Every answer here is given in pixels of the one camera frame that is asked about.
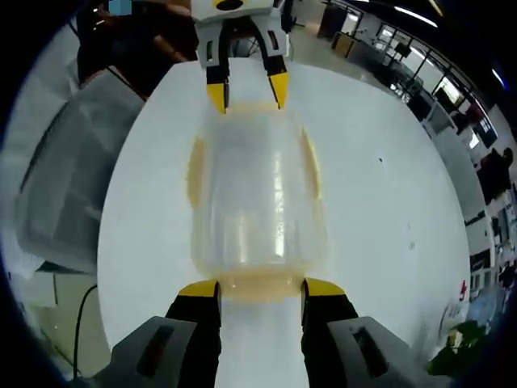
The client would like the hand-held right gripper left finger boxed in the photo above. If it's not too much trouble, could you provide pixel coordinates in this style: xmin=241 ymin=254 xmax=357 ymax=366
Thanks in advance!
xmin=107 ymin=278 xmax=223 ymax=388

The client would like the yellow black cabinet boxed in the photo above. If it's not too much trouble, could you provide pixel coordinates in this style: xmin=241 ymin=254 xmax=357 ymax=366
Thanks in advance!
xmin=330 ymin=32 xmax=355 ymax=61

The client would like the row of office desks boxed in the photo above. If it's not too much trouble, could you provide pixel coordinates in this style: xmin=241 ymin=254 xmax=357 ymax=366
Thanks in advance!
xmin=355 ymin=23 xmax=517 ymax=292

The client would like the clear plastic buckle container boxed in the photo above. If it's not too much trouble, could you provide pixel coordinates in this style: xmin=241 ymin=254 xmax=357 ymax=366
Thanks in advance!
xmin=185 ymin=100 xmax=334 ymax=303

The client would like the green potted plant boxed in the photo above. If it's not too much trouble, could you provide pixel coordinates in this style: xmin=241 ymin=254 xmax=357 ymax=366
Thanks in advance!
xmin=427 ymin=318 xmax=493 ymax=377

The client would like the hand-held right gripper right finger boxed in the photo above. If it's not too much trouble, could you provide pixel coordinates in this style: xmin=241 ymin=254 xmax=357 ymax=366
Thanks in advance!
xmin=301 ymin=277 xmax=414 ymax=388

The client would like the black cable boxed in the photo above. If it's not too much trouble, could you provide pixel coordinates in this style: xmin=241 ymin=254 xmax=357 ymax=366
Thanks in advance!
xmin=71 ymin=282 xmax=100 ymax=381

